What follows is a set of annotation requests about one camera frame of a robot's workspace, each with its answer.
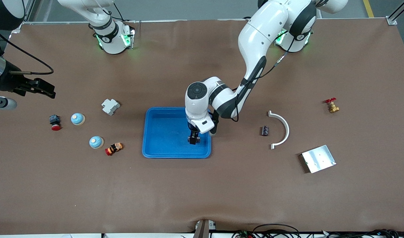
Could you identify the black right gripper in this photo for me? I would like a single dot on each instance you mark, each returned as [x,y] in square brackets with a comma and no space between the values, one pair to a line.
[11,83]

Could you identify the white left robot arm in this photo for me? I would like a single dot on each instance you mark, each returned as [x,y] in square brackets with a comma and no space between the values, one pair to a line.
[261,33]

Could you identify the orange switch with red cap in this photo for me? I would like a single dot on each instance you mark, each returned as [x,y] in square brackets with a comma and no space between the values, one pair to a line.
[114,148]

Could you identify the grey terminal block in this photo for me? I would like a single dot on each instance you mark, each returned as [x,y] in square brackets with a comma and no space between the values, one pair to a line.
[110,106]

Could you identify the silver metal plate box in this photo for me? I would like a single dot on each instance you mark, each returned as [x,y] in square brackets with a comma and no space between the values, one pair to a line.
[319,158]

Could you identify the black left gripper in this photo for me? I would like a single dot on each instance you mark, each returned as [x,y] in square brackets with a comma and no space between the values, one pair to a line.
[193,135]

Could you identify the brown table cover sheet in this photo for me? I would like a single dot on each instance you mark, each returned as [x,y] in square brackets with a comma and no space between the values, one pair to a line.
[202,191]

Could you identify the blue plastic tray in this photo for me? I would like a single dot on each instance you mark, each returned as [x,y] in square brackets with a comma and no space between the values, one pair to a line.
[165,138]

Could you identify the red mushroom push button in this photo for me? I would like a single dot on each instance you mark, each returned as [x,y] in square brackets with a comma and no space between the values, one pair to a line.
[55,120]

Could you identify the grey metal camera post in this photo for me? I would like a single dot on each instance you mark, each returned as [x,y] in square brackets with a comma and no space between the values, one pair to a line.
[204,229]

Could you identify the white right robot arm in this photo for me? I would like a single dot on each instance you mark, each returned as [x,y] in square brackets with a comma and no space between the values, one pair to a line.
[112,39]

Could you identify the light blue call bell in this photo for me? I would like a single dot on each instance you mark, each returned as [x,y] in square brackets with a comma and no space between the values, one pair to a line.
[96,142]
[78,119]

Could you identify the white curved plastic bracket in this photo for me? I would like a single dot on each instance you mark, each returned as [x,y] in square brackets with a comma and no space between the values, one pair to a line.
[287,130]

